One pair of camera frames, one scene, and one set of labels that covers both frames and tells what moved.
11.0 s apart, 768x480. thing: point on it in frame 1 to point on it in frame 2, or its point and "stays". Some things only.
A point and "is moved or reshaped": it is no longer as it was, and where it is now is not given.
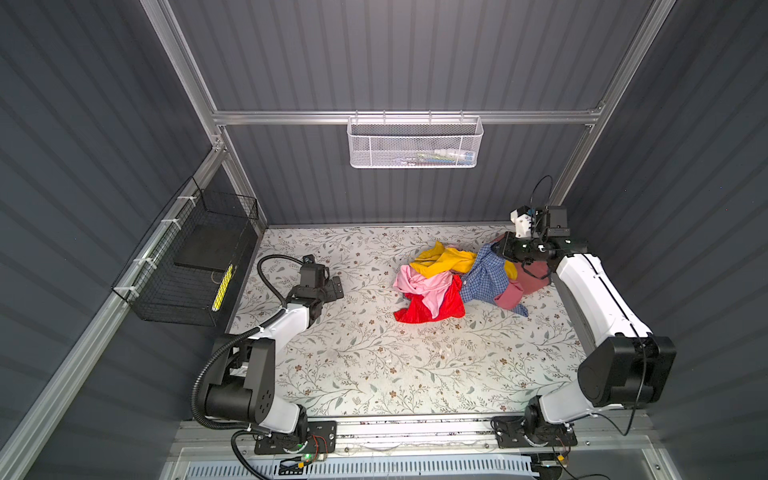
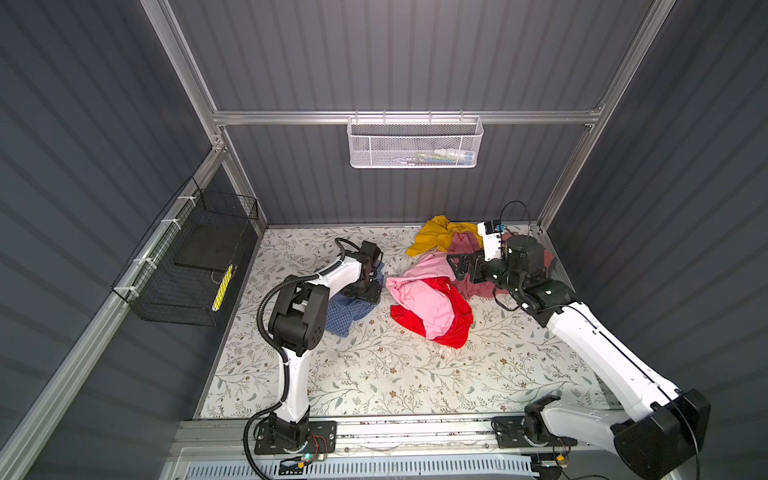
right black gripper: x=506 y=241 to x=476 y=259
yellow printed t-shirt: x=436 y=259 to x=437 y=234
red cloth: x=417 y=312 to x=457 y=333
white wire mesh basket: x=414 y=142 stays
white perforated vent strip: x=362 y=469 stays
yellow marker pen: x=221 y=293 stays
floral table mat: x=355 y=355 stays
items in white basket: x=440 y=157 stays
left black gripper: x=330 y=293 to x=370 y=295
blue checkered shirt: x=487 y=277 is moved or reshaped
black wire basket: x=178 y=270 stays
